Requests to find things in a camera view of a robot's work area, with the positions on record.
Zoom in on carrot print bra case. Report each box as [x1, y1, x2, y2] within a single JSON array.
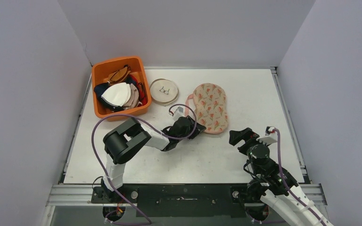
[[185, 83, 228, 134]]

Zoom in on white mesh laundry bag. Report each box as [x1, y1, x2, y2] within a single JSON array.
[[149, 79, 179, 106]]

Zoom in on orange bra black straps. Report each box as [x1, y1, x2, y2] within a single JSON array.
[[107, 65, 132, 84]]

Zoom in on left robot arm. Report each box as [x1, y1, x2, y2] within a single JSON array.
[[101, 116, 206, 203]]

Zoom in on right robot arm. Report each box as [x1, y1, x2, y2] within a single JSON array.
[[229, 127, 332, 226]]

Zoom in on beige bra in bin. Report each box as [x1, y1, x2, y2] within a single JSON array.
[[123, 84, 139, 110]]

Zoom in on red garment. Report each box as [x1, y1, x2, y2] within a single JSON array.
[[129, 75, 148, 106]]

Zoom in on navy blue garment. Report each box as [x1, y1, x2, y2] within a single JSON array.
[[94, 76, 141, 112]]

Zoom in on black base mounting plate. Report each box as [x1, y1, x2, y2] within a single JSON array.
[[90, 182, 281, 218]]

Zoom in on orange plastic bin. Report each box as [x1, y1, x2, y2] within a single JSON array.
[[91, 56, 152, 121]]

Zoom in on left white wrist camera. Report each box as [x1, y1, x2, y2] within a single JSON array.
[[173, 106, 185, 121]]

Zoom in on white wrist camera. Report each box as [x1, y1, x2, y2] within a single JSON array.
[[173, 106, 185, 121], [256, 126, 278, 146]]

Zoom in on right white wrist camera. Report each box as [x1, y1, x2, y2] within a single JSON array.
[[256, 126, 278, 146]]

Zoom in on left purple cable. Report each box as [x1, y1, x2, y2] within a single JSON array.
[[91, 104, 198, 225]]

